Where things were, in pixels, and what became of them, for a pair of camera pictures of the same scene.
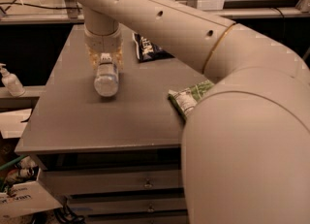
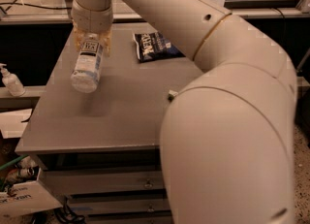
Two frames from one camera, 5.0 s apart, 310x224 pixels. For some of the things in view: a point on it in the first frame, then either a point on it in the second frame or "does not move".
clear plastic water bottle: x=107 y=80 → x=85 y=75
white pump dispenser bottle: x=12 y=82 does not move
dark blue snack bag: x=148 y=51 does not move
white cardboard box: x=25 y=198 does not move
